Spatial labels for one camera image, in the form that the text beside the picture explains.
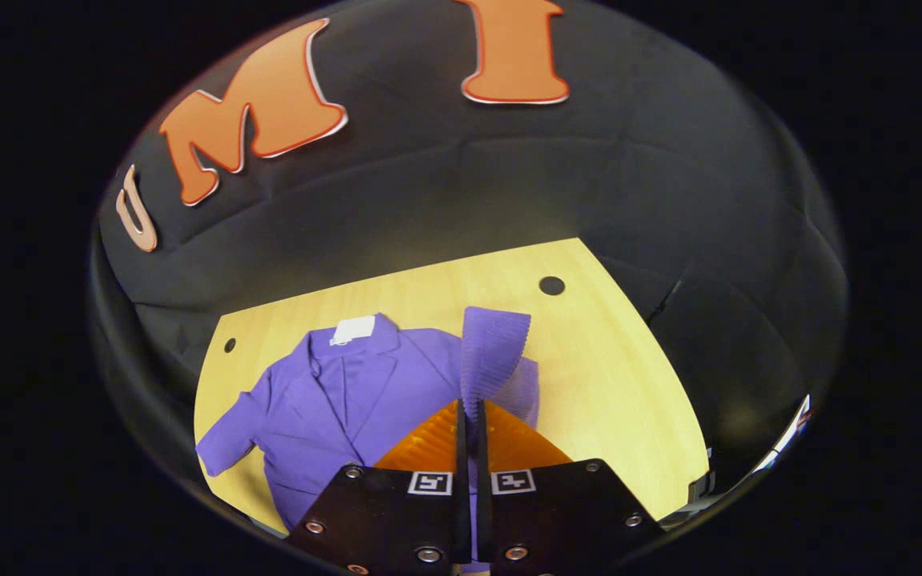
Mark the purple shirt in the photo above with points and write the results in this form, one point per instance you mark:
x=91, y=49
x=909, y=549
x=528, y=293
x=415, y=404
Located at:
x=349, y=400

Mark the black backdrop cloth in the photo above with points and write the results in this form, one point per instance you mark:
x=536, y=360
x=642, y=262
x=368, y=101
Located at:
x=509, y=176

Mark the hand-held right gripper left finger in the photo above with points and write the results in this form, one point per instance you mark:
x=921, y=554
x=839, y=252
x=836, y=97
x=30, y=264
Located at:
x=385, y=520

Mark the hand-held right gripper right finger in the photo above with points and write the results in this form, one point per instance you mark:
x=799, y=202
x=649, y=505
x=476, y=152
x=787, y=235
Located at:
x=557, y=512

